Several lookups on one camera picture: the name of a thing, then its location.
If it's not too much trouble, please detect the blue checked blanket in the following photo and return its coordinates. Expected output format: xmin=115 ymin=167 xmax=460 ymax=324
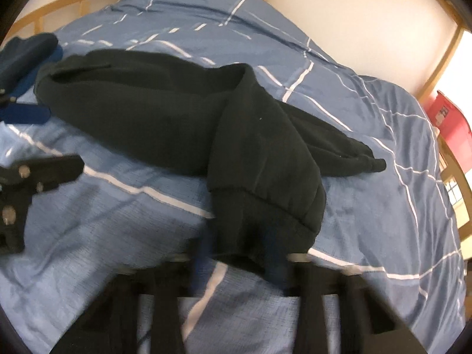
xmin=0 ymin=0 xmax=466 ymax=354

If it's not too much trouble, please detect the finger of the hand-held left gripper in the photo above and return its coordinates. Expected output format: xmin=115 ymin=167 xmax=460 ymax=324
xmin=0 ymin=154 xmax=86 ymax=256
xmin=0 ymin=88 xmax=51 ymax=125

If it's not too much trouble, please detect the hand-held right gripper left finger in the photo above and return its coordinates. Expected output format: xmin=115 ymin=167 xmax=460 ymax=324
xmin=50 ymin=244 xmax=215 ymax=354

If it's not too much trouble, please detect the wooden beam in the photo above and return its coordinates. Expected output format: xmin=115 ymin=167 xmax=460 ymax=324
xmin=415 ymin=0 xmax=472 ymax=101

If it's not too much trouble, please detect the wooden bed frame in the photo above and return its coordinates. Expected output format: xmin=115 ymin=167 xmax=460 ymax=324
xmin=0 ymin=0 xmax=138 ymax=47

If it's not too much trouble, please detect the red box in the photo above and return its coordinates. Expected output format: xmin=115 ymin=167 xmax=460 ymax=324
xmin=422 ymin=89 xmax=472 ymax=163

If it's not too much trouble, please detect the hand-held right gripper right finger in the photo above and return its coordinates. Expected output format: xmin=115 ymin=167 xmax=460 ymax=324
xmin=263 ymin=234 xmax=437 ymax=354

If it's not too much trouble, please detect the black sweatshirt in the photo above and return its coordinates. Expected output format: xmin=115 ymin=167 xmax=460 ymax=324
xmin=34 ymin=49 xmax=387 ymax=278

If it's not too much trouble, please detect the dark blue garment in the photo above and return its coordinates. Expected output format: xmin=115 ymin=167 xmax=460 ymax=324
xmin=0 ymin=32 xmax=64 ymax=97

